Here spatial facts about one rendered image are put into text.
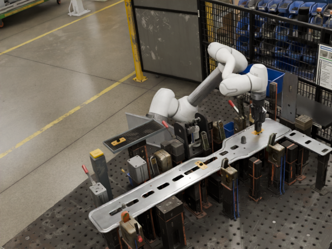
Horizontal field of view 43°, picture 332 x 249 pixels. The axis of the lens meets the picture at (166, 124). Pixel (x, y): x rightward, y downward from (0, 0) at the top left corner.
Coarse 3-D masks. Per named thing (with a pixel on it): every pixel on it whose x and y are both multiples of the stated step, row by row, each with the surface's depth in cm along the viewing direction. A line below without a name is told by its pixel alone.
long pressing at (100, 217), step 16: (272, 128) 269; (288, 128) 267; (224, 144) 260; (240, 144) 258; (256, 144) 257; (192, 160) 250; (160, 176) 240; (176, 176) 239; (192, 176) 237; (128, 192) 231; (144, 192) 230; (160, 192) 228; (176, 192) 228; (96, 208) 222; (112, 208) 221; (128, 208) 220; (144, 208) 219; (96, 224) 213; (112, 224) 211
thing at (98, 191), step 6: (90, 186) 230; (96, 186) 229; (102, 186) 229; (90, 192) 231; (96, 192) 226; (102, 192) 225; (96, 198) 225; (102, 198) 227; (96, 204) 230; (102, 204) 228; (102, 234) 245
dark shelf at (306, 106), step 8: (280, 96) 297; (280, 104) 288; (296, 104) 286; (304, 104) 285; (312, 104) 284; (320, 104) 283; (296, 112) 277; (304, 112) 276; (312, 112) 275; (320, 112) 274; (328, 112) 273; (312, 120) 267; (320, 120) 266; (328, 120) 265
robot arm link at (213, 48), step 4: (212, 44) 289; (216, 44) 287; (220, 44) 286; (208, 48) 292; (212, 48) 286; (216, 48) 283; (228, 48) 289; (208, 52) 293; (212, 52) 285; (212, 56) 287; (216, 60) 291
